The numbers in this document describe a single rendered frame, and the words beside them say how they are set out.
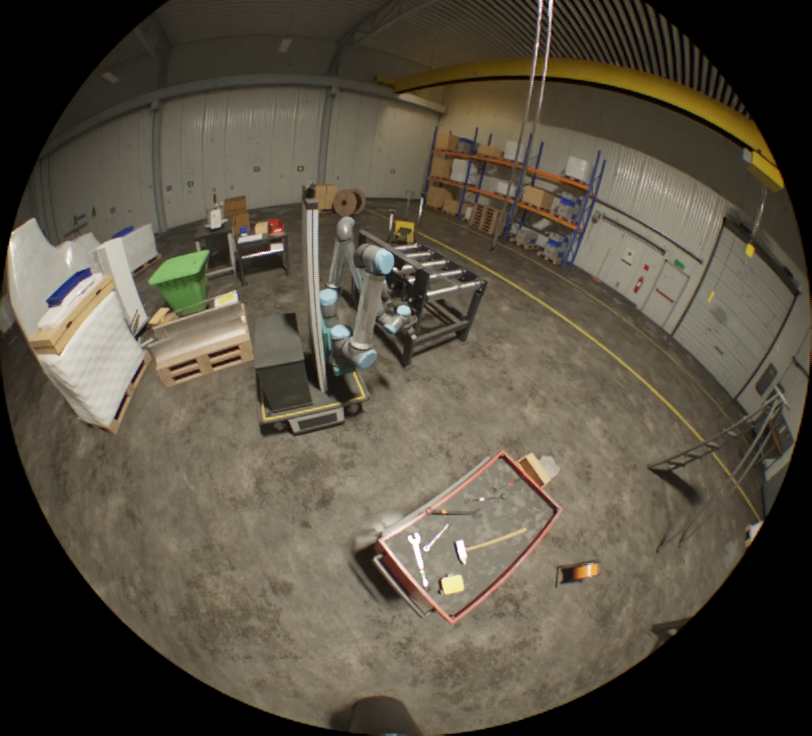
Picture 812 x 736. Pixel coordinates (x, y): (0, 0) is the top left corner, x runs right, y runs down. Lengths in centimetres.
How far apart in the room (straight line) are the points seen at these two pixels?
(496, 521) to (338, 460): 138
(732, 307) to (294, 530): 1180
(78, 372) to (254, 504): 212
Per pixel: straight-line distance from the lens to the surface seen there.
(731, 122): 806
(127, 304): 425
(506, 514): 126
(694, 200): 1080
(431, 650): 219
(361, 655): 215
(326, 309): 199
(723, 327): 1111
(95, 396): 325
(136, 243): 779
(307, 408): 204
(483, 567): 119
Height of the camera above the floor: 199
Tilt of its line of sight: 37 degrees down
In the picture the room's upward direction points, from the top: 10 degrees clockwise
